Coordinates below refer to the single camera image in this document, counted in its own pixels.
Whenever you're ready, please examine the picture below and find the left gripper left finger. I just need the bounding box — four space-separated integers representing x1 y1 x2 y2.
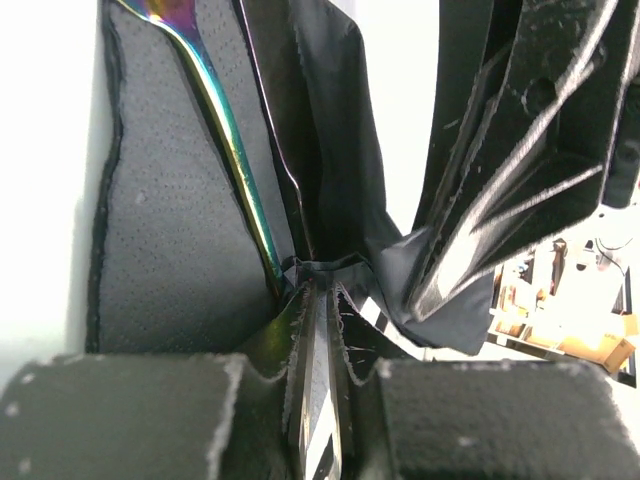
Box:
1 284 315 479

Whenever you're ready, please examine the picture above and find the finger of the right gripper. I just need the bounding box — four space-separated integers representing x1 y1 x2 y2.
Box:
407 1 639 320

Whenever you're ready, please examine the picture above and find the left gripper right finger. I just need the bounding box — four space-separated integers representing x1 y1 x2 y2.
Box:
327 285 639 479

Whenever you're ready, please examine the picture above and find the black paper napkin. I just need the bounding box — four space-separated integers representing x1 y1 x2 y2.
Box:
85 1 491 355

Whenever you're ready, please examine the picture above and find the dark knife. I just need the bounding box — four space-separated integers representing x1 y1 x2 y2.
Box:
233 0 313 260

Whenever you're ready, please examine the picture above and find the iridescent spoon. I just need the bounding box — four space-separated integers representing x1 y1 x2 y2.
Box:
120 1 284 296

